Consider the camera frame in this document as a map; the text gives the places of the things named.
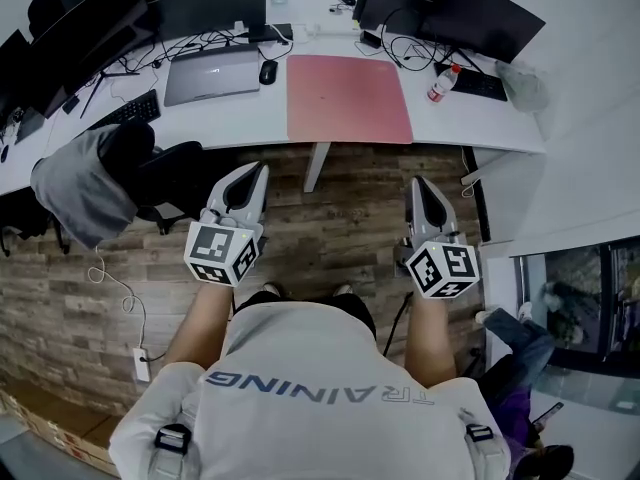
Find person's right forearm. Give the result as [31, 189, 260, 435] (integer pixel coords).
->
[402, 291, 459, 388]

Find grey laptop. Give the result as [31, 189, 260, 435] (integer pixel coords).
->
[163, 46, 262, 108]

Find person's white printed t-shirt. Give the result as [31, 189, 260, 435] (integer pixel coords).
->
[108, 301, 512, 480]

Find black monitor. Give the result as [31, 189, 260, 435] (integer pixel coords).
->
[418, 0, 547, 65]
[146, 0, 269, 45]
[0, 28, 35, 119]
[28, 0, 151, 119]
[351, 0, 437, 38]

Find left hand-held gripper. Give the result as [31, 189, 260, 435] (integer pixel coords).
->
[183, 161, 272, 288]

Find black backpack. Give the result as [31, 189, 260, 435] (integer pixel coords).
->
[26, 0, 77, 40]

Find cardboard box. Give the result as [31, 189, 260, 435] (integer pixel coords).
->
[0, 381, 122, 480]

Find white desk leg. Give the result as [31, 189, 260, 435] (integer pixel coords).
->
[303, 142, 333, 194]

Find black keyboard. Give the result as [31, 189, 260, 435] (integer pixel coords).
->
[88, 89, 162, 131]
[433, 61, 509, 103]

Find black office chair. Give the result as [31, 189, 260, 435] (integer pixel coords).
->
[0, 186, 72, 258]
[98, 119, 224, 237]

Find black cable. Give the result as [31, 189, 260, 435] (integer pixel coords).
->
[381, 291, 414, 358]

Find plastic bottle with red label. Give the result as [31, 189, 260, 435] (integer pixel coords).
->
[426, 63, 462, 104]

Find person's left forearm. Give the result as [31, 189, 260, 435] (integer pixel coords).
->
[160, 278, 237, 372]

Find white cable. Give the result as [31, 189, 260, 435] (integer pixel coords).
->
[87, 245, 149, 350]

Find black strap buckle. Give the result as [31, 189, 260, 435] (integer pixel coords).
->
[153, 424, 194, 455]
[464, 421, 496, 444]

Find black framed window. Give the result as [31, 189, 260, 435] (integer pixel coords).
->
[513, 235, 640, 369]

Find clear plastic bag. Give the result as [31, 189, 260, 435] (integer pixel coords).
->
[494, 58, 550, 115]

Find black docking station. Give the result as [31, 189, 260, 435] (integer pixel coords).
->
[248, 22, 294, 45]

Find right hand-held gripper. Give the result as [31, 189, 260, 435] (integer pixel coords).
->
[394, 176, 481, 300]

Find white floor power strip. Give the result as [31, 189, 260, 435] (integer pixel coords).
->
[131, 346, 152, 383]

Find pink desk mat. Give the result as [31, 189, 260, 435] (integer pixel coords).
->
[285, 54, 415, 146]

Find grey jacket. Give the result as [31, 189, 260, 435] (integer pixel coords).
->
[29, 124, 140, 250]

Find person's black shorts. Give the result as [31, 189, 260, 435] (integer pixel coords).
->
[233, 289, 377, 337]

